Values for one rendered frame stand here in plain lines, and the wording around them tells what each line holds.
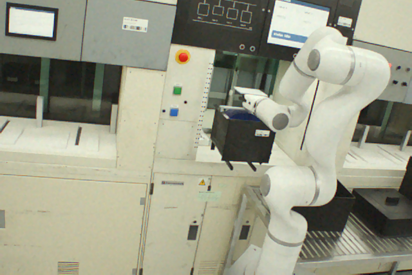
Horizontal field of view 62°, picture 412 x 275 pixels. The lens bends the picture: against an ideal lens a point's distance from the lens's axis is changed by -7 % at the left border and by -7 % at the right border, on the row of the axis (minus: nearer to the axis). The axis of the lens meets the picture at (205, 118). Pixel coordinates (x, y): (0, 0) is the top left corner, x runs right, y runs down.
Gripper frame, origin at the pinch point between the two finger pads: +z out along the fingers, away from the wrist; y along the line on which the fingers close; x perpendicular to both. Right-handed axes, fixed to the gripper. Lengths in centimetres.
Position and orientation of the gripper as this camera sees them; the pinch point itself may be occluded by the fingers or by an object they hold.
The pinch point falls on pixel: (250, 96)
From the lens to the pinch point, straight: 154.9
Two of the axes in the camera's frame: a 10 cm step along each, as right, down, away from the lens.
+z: -2.3, -3.3, 9.2
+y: 9.6, 0.9, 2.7
